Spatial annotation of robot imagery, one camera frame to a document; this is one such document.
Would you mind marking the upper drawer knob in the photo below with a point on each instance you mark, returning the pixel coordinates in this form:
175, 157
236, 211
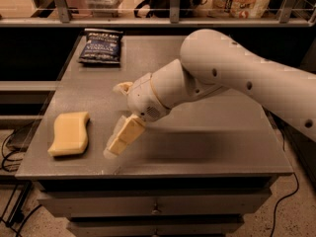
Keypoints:
155, 210

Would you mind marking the grey metal shelf rack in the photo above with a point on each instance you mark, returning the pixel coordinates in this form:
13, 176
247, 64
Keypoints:
12, 28

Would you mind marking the colourful snack bag on shelf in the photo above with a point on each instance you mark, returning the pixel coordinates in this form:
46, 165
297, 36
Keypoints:
240, 9

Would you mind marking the blue chip bag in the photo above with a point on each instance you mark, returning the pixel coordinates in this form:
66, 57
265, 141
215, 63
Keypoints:
102, 47

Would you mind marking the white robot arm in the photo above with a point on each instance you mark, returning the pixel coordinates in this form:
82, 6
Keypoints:
209, 64

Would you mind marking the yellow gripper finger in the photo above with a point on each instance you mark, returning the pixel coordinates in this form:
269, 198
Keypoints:
126, 131
122, 88

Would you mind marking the yellow sponge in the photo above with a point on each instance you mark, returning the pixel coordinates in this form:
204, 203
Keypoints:
70, 134

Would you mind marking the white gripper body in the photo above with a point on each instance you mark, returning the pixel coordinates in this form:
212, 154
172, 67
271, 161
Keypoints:
142, 98

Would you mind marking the black bag on shelf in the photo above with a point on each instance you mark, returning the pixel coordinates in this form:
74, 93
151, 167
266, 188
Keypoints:
163, 8

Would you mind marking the grey drawer cabinet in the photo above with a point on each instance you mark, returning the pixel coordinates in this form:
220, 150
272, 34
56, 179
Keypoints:
205, 165

